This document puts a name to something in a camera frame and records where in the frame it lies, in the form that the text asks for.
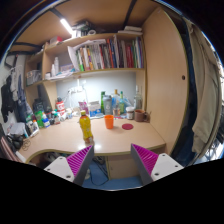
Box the grey shaker bottle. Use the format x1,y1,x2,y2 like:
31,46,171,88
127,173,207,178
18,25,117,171
102,94,113,116

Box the flat round red coaster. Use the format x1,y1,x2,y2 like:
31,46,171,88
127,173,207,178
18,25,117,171
121,122,134,131

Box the small blue white bottle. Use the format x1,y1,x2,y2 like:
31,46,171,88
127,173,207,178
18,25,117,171
41,114,51,129

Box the yellow drink bottle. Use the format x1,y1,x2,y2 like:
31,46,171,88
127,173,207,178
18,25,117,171
78,110,95,145

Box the white power strip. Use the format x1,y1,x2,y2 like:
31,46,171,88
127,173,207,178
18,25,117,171
68,86,84,95

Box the gold-capped clear bottle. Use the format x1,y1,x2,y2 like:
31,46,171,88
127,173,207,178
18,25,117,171
111,88,121,116

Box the green plastic container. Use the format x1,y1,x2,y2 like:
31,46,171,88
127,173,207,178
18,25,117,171
34,110,46,128

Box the white tube light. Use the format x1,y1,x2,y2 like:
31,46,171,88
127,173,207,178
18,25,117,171
59,18,75,36

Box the blue and white box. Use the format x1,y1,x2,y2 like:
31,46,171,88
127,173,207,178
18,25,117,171
88,100,103,118

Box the orange plastic cup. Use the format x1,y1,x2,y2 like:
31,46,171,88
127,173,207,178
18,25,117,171
104,114,115,130

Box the pink packet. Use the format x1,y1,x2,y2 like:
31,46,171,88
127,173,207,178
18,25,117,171
78,101,90,115

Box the dark hanging clothes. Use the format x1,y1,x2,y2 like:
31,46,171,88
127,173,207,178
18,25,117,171
0,74,28,124

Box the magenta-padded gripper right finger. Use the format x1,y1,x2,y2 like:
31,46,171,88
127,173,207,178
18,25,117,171
130,143,185,186

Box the beige hanging garment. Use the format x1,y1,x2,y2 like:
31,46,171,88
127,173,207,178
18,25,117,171
189,24,222,155

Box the white photo frame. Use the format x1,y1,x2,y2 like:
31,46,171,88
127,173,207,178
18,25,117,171
26,119,40,138

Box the brown ceramic mug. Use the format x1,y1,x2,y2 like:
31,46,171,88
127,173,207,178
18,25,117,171
134,108,150,123

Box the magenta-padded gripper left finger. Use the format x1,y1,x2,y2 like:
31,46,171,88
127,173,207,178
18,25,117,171
43,144,95,187

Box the wooden shelf unit with books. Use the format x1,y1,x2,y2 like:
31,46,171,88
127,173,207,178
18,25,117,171
23,19,148,101

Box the green-capped glass bottle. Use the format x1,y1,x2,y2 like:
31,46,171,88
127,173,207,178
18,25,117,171
118,90,127,114

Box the red and white container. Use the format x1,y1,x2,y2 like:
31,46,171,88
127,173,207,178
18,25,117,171
55,100,66,113

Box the white-lidded brown jar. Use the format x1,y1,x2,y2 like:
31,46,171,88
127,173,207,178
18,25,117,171
125,106,135,121

